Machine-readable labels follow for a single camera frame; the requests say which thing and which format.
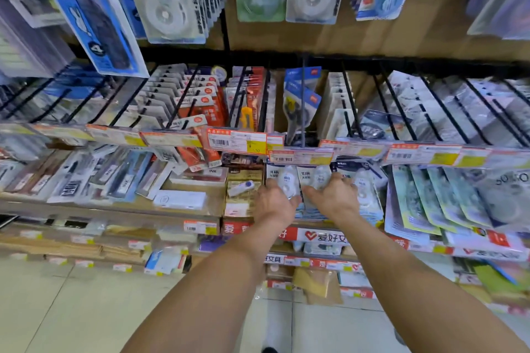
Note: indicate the small white blue device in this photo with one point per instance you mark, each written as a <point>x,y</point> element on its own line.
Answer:
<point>240,188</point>

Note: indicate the row of white card packets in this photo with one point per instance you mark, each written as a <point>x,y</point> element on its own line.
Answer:
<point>335,104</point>

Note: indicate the pile of pen packets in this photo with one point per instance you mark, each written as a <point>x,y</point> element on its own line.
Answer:
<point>83,179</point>

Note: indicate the row of blue white packets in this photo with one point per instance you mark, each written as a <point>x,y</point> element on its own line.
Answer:
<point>74,88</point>

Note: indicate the blue white card packet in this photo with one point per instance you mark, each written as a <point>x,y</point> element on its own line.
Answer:
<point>159,261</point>

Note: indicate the white index tab packet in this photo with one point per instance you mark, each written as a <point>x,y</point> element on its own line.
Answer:
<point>25,55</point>

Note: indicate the person's right hand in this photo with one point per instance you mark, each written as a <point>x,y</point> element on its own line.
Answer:
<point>335,204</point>

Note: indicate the white flat box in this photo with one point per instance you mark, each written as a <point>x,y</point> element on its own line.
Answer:
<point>178,199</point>

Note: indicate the blue scissors packets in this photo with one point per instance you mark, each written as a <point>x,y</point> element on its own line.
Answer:
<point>298,104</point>

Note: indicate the person's right forearm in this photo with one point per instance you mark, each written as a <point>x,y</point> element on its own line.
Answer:
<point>414,290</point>

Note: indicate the person's black shoe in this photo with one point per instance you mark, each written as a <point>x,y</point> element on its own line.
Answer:
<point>270,350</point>

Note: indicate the pile of teal packets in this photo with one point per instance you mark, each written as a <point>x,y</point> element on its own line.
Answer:
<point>418,199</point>

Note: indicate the person's left forearm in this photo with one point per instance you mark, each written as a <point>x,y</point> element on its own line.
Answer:
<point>207,295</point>

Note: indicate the red shelf label strip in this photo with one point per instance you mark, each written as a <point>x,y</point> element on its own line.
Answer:
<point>319,236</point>

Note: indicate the row of orange price tags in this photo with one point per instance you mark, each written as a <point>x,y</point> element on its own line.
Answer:
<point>236,141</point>

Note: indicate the pile of white correction tapes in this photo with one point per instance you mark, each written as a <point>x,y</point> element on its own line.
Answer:
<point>366,195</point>

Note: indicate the gold box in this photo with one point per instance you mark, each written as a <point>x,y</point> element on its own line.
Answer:
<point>240,204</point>

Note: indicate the stacks of brown envelopes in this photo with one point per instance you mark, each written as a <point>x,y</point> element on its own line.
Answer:
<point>62,247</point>

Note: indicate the rows of grey white packets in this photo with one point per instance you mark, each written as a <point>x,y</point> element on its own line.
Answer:
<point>455,108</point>

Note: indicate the row of white red packets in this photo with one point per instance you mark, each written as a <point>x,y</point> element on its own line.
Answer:
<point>194,100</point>

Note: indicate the white ink box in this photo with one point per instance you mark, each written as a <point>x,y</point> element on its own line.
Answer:
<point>203,177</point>

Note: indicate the person's left hand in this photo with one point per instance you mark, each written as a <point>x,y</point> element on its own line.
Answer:
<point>273,208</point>

